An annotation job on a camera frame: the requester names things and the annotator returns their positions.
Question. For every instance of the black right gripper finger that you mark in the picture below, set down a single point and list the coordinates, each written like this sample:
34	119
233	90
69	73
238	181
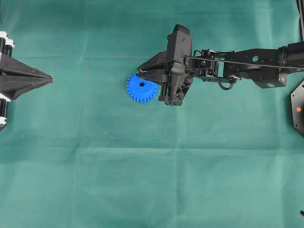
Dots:
156	62
155	75

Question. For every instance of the blue plastic gear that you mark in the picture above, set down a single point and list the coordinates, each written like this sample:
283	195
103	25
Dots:
140	90

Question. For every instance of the black frame post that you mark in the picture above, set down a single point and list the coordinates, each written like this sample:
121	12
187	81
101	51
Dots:
300	6

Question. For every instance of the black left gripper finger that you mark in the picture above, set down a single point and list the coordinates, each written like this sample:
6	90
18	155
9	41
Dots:
13	67
14	86

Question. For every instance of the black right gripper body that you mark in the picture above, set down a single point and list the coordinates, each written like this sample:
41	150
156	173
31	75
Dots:
179	81

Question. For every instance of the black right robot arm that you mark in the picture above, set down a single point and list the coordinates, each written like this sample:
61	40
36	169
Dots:
267	68

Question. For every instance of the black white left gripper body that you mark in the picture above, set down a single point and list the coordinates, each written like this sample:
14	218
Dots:
6	47

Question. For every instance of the green table cloth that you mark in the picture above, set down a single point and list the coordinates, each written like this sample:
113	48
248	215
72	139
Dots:
80	153

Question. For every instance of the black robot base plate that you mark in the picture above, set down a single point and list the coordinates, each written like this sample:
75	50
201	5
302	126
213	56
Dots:
297	104

